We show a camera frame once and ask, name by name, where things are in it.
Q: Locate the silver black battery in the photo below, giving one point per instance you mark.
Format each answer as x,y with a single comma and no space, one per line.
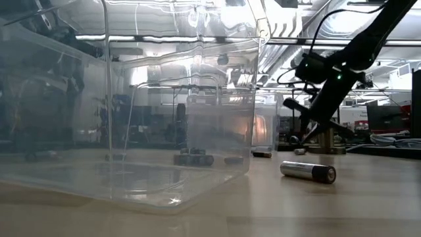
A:
306,172
299,151

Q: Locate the clear plastic storage bin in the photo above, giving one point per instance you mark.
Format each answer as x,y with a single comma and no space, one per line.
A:
148,184
266,131

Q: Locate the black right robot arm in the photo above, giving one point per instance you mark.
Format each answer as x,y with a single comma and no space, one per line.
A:
378,33

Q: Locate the brass cylinder stand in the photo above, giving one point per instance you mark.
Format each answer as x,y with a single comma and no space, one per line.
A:
326,143

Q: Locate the red box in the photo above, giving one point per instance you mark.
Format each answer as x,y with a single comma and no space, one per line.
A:
361,124

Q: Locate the dark computer monitor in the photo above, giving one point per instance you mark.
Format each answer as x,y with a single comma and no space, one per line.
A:
388,118

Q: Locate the black flat platform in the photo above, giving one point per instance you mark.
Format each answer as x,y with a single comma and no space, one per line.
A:
378,152

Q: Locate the overhead light bar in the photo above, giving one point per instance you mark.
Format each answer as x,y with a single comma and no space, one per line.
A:
286,41

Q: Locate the black ceiling mounted camera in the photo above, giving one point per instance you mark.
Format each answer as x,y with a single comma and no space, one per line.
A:
365,84

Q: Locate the black vertical post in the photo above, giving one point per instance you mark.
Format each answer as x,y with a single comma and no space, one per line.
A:
416,105

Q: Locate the black overhead camera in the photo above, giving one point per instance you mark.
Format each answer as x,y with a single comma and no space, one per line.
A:
223,59

